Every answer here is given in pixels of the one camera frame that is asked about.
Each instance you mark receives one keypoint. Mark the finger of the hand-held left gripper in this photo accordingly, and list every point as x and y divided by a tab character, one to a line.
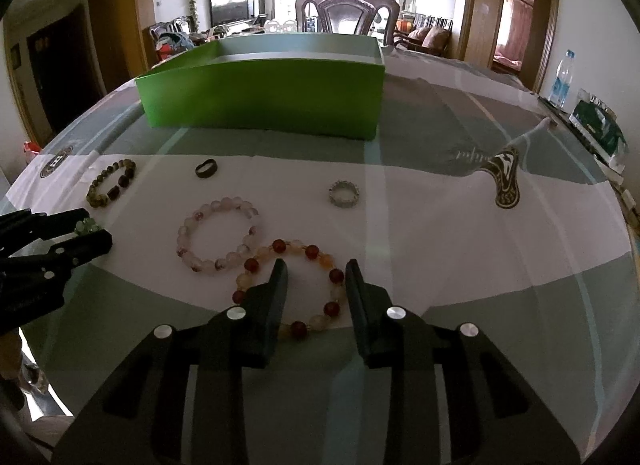
75	251
45	225

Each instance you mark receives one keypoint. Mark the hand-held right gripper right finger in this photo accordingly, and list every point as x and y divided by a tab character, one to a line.
357	295

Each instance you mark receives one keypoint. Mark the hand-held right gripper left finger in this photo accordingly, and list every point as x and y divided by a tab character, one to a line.
275	295

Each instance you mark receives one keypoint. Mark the paper shopping bag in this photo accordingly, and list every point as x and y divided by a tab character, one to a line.
32	149

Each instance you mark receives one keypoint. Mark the green cardboard box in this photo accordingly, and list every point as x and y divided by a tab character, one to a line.
260	95

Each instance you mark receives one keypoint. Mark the pile of clothes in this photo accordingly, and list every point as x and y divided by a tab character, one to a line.
170	43

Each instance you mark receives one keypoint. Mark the wooden sofa with cushions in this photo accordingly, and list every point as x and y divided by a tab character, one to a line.
425	37

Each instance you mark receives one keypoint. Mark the white baby fence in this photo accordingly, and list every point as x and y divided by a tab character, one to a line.
280	25

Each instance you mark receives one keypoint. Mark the dark wooden dining chair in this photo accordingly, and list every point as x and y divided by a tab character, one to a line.
345	10

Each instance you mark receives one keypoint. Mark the flat screen television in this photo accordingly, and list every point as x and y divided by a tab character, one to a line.
229	2

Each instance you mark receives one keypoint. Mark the green white carton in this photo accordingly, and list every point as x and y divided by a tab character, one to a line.
597	127

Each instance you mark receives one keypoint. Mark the plastic water bottle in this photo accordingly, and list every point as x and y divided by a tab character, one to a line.
561	82

